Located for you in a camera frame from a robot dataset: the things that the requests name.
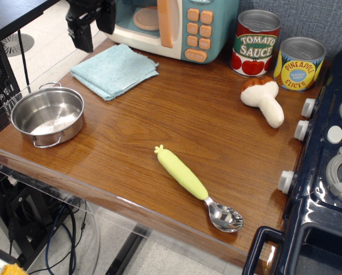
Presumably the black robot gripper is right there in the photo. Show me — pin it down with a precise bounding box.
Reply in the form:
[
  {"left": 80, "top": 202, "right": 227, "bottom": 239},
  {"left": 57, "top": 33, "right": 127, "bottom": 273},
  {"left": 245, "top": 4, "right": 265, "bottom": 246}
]
[{"left": 66, "top": 1, "right": 116, "bottom": 53}]

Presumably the light blue towel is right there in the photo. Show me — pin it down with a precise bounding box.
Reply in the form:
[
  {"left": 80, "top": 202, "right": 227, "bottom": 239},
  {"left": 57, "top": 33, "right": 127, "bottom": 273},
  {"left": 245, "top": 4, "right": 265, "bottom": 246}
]
[{"left": 70, "top": 44, "right": 158, "bottom": 101}]

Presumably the black side desk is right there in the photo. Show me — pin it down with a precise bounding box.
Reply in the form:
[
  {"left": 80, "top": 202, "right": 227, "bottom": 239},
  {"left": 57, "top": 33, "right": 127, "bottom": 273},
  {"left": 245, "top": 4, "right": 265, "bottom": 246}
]
[{"left": 0, "top": 1, "right": 57, "bottom": 107}]

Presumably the stainless steel pot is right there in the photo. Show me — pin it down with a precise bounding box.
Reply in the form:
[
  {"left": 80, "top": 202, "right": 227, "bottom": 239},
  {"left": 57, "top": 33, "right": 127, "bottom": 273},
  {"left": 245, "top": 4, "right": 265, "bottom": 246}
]
[{"left": 11, "top": 86, "right": 85, "bottom": 148}]

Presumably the toy microwave oven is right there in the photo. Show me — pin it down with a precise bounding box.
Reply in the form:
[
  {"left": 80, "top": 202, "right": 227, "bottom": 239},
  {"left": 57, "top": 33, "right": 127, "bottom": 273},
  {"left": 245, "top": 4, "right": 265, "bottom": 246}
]
[{"left": 108, "top": 0, "right": 239, "bottom": 64}]

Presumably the tomato sauce can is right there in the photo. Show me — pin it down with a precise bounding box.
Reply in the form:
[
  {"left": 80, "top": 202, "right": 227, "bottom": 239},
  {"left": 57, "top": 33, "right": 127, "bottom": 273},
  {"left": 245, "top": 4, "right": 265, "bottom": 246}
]
[{"left": 230, "top": 9, "right": 282, "bottom": 77}]

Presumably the plush mushroom toy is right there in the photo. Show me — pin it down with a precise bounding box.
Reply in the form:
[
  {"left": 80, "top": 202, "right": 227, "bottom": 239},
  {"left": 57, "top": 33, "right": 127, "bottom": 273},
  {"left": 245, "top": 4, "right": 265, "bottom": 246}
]
[{"left": 240, "top": 77, "right": 285, "bottom": 128}]

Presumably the pineapple slices can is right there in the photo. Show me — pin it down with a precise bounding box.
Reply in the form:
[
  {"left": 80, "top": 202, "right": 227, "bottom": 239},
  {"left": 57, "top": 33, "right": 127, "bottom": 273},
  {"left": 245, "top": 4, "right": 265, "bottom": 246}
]
[{"left": 273, "top": 37, "right": 327, "bottom": 91}]

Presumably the dark blue toy stove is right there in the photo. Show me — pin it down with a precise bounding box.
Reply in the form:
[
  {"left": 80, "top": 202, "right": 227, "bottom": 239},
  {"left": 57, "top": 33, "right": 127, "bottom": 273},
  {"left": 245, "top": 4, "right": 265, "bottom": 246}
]
[{"left": 243, "top": 51, "right": 342, "bottom": 274}]

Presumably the blue cable under table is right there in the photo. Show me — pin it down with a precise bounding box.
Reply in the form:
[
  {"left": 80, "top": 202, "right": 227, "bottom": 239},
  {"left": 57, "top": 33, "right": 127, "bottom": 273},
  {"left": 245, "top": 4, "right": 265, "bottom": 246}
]
[{"left": 45, "top": 205, "right": 77, "bottom": 275}]

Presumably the spoon with yellow-green handle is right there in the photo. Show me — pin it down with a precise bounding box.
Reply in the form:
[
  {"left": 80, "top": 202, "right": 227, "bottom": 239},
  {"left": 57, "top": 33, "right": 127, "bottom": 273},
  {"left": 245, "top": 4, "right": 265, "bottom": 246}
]
[{"left": 154, "top": 145, "right": 243, "bottom": 233}]

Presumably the black cable under table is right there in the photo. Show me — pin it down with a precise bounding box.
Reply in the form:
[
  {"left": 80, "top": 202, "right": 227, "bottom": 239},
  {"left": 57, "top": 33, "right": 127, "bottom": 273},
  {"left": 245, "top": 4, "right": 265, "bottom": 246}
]
[{"left": 27, "top": 200, "right": 88, "bottom": 275}]

